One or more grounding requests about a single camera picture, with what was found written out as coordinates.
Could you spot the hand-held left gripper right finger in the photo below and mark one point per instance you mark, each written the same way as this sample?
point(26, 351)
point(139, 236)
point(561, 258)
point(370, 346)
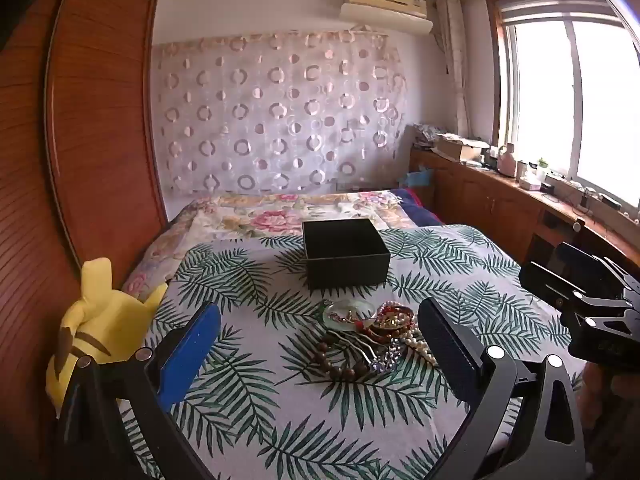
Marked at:
point(445, 350)

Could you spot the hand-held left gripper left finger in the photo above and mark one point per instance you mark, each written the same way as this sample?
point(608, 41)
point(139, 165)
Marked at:
point(192, 355)

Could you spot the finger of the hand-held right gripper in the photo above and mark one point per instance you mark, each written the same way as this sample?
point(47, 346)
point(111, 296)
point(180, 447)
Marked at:
point(550, 282)
point(575, 256)

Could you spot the black cardboard box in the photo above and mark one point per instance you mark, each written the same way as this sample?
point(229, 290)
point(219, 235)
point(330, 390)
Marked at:
point(345, 252)

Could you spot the person's right hand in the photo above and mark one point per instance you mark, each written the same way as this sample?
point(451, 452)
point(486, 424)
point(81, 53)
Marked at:
point(607, 410)

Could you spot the silver crystal hair ornament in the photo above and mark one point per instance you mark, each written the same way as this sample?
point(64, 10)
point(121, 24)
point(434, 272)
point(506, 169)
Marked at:
point(385, 360)

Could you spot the metal hair fork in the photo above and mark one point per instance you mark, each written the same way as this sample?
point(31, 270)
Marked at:
point(361, 346)

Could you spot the small potted plant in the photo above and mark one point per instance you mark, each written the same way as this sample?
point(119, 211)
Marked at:
point(543, 166)

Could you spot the long wooden cabinet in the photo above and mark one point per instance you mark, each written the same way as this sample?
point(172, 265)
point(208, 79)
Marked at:
point(490, 200)

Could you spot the leaf print bedsheet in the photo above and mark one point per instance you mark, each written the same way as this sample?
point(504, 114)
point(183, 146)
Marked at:
point(280, 410)

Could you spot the yellow plush toy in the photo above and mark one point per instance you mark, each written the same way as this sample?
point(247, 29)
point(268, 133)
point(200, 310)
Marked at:
point(95, 320)

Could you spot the floral blanket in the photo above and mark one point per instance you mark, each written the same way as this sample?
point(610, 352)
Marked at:
point(235, 220)

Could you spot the dark blue blanket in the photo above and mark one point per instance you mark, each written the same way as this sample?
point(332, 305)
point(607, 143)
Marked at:
point(417, 207)

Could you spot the open cardboard box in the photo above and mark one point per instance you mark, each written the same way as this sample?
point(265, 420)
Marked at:
point(462, 149)

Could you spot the wooden framed window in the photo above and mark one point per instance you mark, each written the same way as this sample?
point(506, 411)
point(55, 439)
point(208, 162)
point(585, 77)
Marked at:
point(565, 95)

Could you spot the blue plastic bag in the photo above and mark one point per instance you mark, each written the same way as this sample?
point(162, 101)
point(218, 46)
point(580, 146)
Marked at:
point(419, 180)

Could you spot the beige window curtain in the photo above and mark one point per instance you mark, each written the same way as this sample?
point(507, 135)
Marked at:
point(454, 60)

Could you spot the circle-patterned sheer curtain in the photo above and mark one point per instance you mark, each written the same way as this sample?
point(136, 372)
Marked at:
point(280, 110)

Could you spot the wooden wardrobe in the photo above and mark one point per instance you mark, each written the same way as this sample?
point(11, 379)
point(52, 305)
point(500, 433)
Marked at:
point(90, 110)

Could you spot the white air conditioner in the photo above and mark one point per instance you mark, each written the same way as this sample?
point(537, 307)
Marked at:
point(385, 5)

